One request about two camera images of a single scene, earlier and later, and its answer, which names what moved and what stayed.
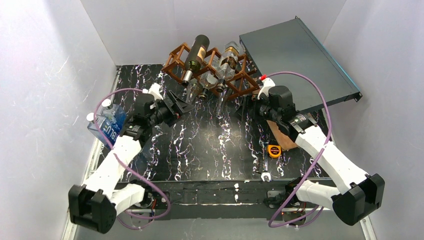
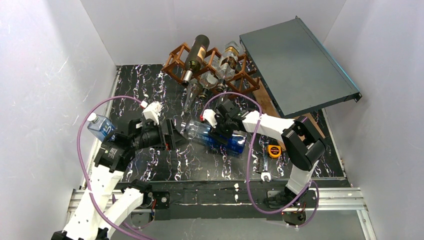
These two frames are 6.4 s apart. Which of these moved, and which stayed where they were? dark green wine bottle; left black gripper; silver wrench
Moved: left black gripper
Stayed: silver wrench; dark green wine bottle
